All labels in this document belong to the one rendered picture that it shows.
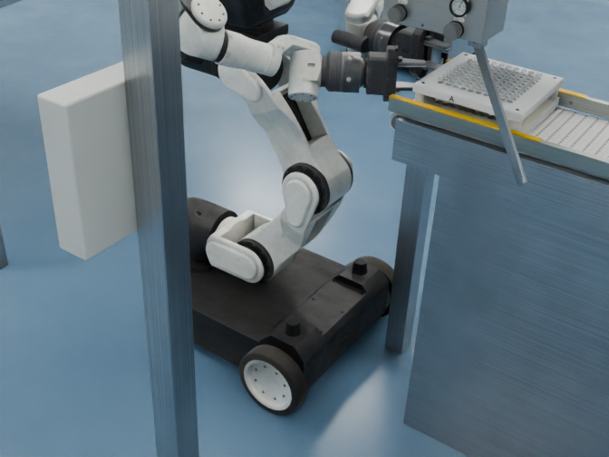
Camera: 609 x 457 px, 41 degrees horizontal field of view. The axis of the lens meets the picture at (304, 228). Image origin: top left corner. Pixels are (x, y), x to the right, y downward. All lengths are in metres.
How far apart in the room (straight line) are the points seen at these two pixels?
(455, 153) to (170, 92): 0.74
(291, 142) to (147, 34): 1.00
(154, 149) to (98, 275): 1.64
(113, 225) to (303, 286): 1.24
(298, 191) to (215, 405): 0.65
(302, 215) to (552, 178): 0.71
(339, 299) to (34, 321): 0.96
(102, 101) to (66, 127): 0.07
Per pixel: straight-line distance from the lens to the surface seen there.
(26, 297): 2.80
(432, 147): 1.78
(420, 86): 1.78
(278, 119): 2.10
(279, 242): 2.29
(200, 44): 1.68
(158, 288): 1.39
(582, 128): 1.86
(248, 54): 1.72
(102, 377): 2.46
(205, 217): 2.47
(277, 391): 2.26
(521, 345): 1.98
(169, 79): 1.22
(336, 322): 2.32
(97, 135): 1.23
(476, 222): 1.87
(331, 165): 2.13
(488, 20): 1.62
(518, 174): 1.59
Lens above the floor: 1.66
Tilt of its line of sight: 33 degrees down
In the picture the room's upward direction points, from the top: 3 degrees clockwise
